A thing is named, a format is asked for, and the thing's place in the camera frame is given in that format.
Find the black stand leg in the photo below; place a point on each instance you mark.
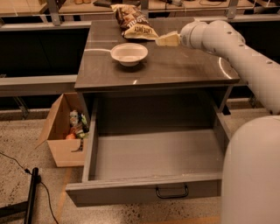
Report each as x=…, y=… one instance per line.
x=25, y=207

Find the brown chip bag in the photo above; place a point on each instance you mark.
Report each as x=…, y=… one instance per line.
x=133, y=23

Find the open grey top drawer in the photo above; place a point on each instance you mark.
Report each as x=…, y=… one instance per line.
x=137, y=144

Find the white packaged item in box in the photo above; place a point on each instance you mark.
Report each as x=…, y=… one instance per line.
x=73, y=118

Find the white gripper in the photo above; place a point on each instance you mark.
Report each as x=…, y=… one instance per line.
x=185, y=37

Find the small orange fruit in box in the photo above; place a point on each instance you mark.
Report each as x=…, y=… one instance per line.
x=70, y=136

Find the black drawer handle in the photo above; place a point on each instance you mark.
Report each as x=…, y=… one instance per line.
x=172, y=192

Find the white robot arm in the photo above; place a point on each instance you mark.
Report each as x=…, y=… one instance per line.
x=250, y=185

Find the white paper bowl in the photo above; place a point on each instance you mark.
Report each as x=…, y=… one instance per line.
x=129, y=54

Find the open cardboard box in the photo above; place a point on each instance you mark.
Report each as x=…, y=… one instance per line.
x=65, y=152

